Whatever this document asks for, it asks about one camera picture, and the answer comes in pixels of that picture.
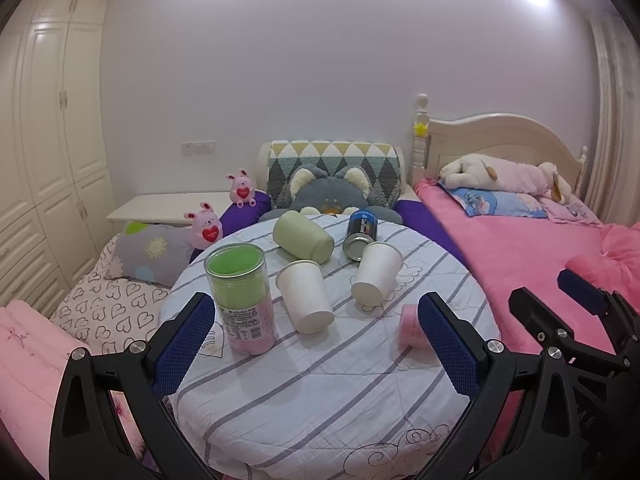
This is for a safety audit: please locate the white paper cup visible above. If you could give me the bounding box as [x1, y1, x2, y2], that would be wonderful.
[276, 259, 335, 335]
[350, 241, 404, 305]

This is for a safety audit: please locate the blue drink can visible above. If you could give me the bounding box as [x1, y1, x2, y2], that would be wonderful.
[342, 209, 378, 263]

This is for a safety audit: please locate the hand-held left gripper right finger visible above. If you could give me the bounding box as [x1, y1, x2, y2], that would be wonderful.
[416, 291, 602, 480]

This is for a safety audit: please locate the light green cup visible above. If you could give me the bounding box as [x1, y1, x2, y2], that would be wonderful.
[272, 210, 335, 265]

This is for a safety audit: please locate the pink printed pillow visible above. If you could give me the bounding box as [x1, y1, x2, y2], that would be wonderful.
[537, 194, 604, 227]

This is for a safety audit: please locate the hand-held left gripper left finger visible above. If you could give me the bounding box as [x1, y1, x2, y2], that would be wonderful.
[47, 291, 217, 480]

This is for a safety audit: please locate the cream bed headboard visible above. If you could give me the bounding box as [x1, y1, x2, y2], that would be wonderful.
[407, 93, 590, 199]

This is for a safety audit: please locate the white plush dog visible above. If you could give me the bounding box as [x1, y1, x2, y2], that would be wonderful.
[439, 154, 574, 206]

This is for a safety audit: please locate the light pink quilt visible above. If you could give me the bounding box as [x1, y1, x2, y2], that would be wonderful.
[0, 300, 151, 467]

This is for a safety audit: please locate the grey flower pillow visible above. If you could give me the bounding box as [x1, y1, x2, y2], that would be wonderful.
[113, 220, 199, 287]

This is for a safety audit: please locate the grey cat plush cushion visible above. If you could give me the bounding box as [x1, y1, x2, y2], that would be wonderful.
[257, 163, 406, 226]

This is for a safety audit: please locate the heart print bedsheet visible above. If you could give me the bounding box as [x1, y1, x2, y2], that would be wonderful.
[50, 232, 174, 357]

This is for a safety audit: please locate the pink bunny toy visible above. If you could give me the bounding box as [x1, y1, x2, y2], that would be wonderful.
[183, 202, 224, 251]
[225, 168, 259, 209]

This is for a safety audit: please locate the blue cartoon pillow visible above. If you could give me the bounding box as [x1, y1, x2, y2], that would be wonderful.
[440, 185, 549, 220]

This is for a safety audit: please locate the white wardrobe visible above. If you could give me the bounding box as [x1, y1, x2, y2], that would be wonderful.
[0, 0, 119, 322]

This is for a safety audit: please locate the pink cup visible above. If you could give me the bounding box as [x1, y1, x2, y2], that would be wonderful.
[398, 304, 432, 350]

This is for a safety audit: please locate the white curtain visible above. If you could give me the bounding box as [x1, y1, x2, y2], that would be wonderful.
[581, 7, 640, 232]

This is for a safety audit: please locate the pink fleece blanket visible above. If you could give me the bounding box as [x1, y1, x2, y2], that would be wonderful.
[414, 177, 640, 441]

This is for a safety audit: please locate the white bedside table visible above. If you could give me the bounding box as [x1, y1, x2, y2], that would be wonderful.
[106, 191, 237, 226]

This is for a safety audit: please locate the diamond pattern cushion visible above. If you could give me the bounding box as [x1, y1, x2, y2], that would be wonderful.
[265, 140, 405, 209]

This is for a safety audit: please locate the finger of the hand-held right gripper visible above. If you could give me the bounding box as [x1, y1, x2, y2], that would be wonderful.
[557, 268, 640, 357]
[508, 287, 632, 374]

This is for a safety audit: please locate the clear tube with green lid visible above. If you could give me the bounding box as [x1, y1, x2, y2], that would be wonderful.
[204, 243, 279, 356]

